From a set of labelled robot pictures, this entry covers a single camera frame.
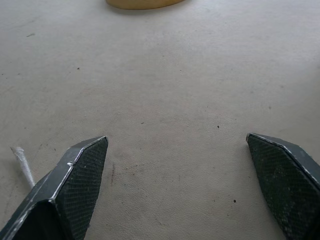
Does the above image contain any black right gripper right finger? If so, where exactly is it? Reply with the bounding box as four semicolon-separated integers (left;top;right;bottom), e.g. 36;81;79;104
245;132;320;240

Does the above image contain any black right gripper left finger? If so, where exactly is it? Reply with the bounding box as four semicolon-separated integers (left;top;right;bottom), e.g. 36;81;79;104
0;135;109;240

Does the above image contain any yellow round object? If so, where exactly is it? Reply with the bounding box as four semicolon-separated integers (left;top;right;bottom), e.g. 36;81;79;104
105;0;186;11

